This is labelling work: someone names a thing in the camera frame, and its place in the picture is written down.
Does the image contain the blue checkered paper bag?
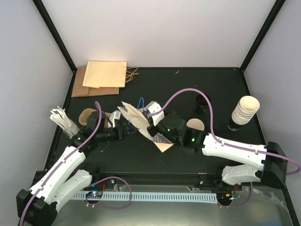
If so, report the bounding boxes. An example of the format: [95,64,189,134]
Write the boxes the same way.
[118,101,173,153]

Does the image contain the brown pulp cup carrier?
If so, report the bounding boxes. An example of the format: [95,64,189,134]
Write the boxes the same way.
[79,108,111,128]

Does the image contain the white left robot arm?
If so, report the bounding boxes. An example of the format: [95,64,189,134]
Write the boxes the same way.
[16,112,132,226]

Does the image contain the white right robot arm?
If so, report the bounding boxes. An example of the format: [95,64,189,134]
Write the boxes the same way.
[147,112,287,190]

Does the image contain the white paper coffee cup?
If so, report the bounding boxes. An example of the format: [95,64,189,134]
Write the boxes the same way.
[186,118,205,131]

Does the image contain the stack of black lids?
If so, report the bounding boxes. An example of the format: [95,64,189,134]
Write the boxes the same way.
[194,94,208,114]

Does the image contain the white wrapped stirrers bundle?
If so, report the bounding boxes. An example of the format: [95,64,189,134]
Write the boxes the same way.
[50,107,79,138]

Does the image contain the brown kraft paper bag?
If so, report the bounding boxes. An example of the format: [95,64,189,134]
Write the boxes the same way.
[71,66,119,97]

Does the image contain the light tan paper bag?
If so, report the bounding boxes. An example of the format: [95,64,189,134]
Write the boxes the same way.
[82,61,127,88]

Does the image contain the small electronics board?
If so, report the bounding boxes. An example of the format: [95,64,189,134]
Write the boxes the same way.
[86,191,103,199]

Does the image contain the stack of white paper cups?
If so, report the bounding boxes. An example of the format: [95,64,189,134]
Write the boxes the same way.
[228,96,260,131]

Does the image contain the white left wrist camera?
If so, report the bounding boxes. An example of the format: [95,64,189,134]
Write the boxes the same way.
[108,110,121,128]

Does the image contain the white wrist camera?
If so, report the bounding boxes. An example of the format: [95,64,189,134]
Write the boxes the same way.
[108,110,121,128]
[145,101,165,126]

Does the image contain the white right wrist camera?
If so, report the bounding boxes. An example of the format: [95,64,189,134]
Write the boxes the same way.
[145,101,165,126]

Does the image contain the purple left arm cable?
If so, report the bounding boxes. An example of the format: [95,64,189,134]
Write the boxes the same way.
[18,101,106,226]

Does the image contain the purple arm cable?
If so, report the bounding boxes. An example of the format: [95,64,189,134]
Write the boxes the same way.
[150,88,301,176]
[18,101,106,226]

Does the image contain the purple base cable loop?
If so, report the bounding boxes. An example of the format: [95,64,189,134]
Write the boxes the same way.
[84,176,134,210]

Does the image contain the light blue slotted cable duct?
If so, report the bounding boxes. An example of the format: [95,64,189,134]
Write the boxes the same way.
[71,191,217,204]

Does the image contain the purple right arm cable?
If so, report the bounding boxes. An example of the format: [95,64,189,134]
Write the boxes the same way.
[150,88,301,176]

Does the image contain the black corner frame post left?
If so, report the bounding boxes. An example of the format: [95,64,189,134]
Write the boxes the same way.
[32,0,77,72]

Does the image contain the black corner frame post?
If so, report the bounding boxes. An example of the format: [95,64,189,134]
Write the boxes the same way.
[32,0,77,72]
[240,0,286,73]

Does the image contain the black corner frame post right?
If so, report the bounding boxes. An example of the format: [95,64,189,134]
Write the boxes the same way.
[240,0,286,73]

